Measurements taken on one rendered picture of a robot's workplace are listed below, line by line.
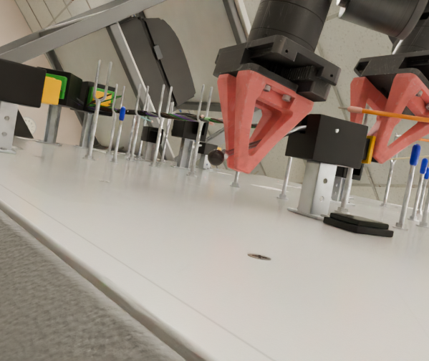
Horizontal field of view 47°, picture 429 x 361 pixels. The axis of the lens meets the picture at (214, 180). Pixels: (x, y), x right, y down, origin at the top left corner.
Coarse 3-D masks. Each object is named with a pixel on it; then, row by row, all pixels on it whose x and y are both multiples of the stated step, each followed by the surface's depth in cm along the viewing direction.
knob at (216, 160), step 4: (212, 152) 40; (216, 152) 40; (220, 152) 40; (208, 156) 40; (212, 156) 40; (216, 156) 40; (220, 156) 40; (208, 160) 40; (212, 160) 40; (216, 160) 40; (220, 160) 40; (212, 164) 40; (216, 164) 40; (220, 164) 40
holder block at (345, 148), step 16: (320, 128) 42; (336, 128) 43; (352, 128) 44; (288, 144) 46; (304, 144) 43; (320, 144) 42; (336, 144) 43; (352, 144) 44; (320, 160) 43; (336, 160) 43; (352, 160) 44
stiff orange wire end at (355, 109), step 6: (342, 108) 45; (348, 108) 44; (354, 108) 44; (360, 108) 44; (372, 114) 44; (378, 114) 44; (384, 114) 44; (390, 114) 43; (396, 114) 43; (402, 114) 43; (420, 120) 43; (426, 120) 43
